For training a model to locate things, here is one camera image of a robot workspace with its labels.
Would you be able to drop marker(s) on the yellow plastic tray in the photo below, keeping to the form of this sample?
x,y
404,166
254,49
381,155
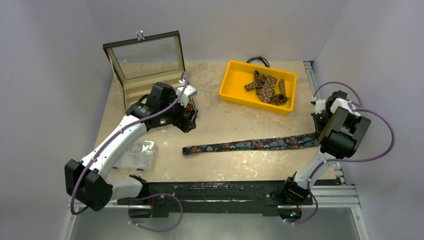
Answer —
x,y
238,74

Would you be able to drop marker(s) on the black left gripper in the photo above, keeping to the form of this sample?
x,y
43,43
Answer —
x,y
182,123

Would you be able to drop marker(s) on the aluminium frame rail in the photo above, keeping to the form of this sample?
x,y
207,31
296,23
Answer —
x,y
339,131

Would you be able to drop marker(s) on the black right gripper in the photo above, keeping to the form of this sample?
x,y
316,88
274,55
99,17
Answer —
x,y
320,120

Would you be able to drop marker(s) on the brown floral tie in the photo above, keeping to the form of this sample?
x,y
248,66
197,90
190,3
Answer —
x,y
269,89

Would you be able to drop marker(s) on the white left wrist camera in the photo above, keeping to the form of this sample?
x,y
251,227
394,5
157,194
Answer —
x,y
187,94

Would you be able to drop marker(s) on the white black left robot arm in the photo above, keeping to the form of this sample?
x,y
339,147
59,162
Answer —
x,y
86,179

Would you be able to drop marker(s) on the black tie storage box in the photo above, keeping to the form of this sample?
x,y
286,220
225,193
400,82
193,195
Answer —
x,y
140,62

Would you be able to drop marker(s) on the navy floral tie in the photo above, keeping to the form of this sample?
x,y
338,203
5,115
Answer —
x,y
292,142

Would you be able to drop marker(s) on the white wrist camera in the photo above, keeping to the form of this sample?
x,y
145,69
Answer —
x,y
187,94
319,106

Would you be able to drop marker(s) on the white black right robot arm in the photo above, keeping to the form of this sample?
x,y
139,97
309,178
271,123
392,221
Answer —
x,y
341,130

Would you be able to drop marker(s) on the black mounting base rail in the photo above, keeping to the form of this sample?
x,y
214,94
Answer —
x,y
213,197

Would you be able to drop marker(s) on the clear plastic screw box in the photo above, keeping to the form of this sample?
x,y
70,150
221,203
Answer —
x,y
139,156

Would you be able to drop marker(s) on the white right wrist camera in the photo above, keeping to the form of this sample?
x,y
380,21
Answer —
x,y
319,106

